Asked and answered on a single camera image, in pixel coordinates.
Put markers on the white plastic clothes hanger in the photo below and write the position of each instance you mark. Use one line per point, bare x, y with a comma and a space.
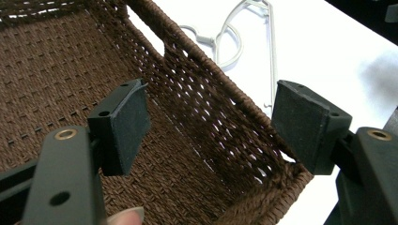
231, 47

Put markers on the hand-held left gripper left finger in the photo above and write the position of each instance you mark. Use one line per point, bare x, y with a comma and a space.
122, 125

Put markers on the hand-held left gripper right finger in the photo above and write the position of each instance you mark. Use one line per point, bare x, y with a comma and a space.
306, 131

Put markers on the brown woven basket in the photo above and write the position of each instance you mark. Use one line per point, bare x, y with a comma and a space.
94, 78

